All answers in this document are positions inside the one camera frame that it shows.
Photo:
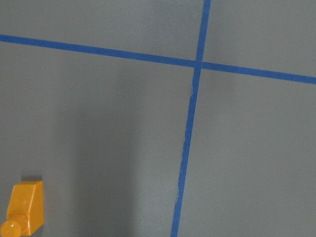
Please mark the orange trapezoid block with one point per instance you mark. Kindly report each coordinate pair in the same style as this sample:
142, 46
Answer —
25, 213

